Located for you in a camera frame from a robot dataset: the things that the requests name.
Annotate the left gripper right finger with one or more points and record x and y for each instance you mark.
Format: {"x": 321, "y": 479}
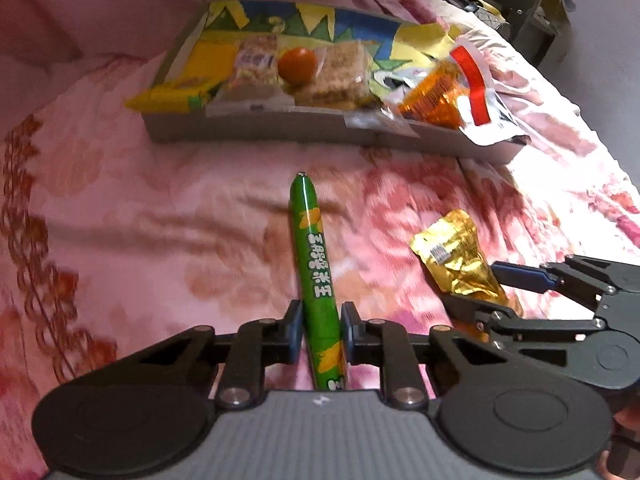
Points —
{"x": 362, "y": 339}

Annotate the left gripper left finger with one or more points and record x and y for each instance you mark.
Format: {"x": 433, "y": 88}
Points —
{"x": 282, "y": 338}

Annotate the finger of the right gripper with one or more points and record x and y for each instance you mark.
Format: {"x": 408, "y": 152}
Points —
{"x": 472, "y": 311}
{"x": 524, "y": 277}

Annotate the green corn sausage stick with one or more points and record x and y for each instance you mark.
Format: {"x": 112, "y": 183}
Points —
{"x": 321, "y": 320}

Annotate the gold foil snack packet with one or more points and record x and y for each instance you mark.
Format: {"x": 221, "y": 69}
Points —
{"x": 450, "y": 251}

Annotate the orange snack clear packet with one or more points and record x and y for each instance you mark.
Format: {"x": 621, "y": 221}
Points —
{"x": 455, "y": 92}

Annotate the puffed grain bar packet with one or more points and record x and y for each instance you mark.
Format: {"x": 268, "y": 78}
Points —
{"x": 342, "y": 80}

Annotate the person's right hand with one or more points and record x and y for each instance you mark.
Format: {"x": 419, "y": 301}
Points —
{"x": 621, "y": 461}

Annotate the floral pink bedsheet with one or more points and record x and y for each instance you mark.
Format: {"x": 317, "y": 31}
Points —
{"x": 110, "y": 242}

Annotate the colourful cardboard tray box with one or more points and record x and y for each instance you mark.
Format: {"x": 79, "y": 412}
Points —
{"x": 208, "y": 46}

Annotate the yellow wafer bar packet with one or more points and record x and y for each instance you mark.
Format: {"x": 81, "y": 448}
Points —
{"x": 179, "y": 96}

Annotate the small orange tangerine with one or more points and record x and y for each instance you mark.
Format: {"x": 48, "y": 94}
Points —
{"x": 297, "y": 66}

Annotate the small red clear packet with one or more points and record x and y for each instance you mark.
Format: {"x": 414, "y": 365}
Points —
{"x": 254, "y": 74}

